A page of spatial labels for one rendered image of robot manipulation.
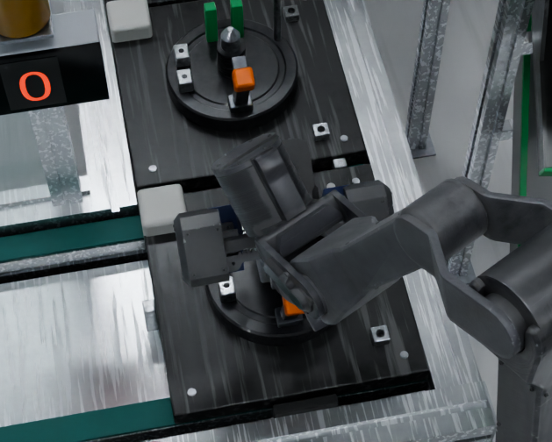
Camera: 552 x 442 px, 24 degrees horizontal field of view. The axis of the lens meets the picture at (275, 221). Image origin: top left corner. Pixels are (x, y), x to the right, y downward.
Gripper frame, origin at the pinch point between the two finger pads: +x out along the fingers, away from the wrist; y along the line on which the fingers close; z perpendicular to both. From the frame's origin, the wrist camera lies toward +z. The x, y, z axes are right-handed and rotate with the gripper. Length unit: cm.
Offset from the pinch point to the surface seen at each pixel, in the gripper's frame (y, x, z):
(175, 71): 6.2, 24.6, 11.8
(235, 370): 5.9, 0.9, -13.6
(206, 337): 8.0, 3.7, -10.9
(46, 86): 17.9, -2.2, 15.3
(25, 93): 19.7, -1.9, 15.0
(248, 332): 4.1, 1.8, -10.5
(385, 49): -19.7, 40.6, 8.5
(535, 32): -22.0, -9.6, 14.3
